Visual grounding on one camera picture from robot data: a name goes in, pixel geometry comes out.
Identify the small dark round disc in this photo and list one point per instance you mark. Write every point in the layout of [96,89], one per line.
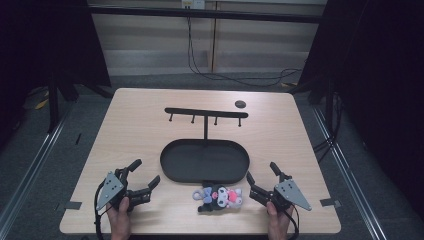
[240,104]

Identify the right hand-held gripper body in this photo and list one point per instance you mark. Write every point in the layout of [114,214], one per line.
[290,195]

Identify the person's left hand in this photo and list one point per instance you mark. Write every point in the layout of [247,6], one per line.
[119,218]

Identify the white wall socket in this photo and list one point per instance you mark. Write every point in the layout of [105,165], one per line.
[192,4]

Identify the metal floor rail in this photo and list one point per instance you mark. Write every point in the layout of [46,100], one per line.
[30,173]
[346,173]

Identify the person's right hand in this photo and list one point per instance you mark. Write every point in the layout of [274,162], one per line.
[279,221]

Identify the black horizontal bar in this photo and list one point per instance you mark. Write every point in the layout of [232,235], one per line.
[206,14]

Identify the black metal stand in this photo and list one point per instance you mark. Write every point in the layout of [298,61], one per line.
[328,100]
[53,100]

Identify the black hook rack with tray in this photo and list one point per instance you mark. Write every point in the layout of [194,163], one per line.
[204,160]

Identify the small black tape strip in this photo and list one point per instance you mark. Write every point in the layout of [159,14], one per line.
[78,138]

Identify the black curtain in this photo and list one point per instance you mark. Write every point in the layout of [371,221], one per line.
[43,43]
[373,83]

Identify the grey tape piece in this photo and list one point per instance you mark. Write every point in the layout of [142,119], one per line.
[330,202]

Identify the yellow floor object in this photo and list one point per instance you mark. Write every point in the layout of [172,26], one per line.
[41,104]

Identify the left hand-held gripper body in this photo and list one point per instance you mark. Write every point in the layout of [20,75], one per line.
[111,190]

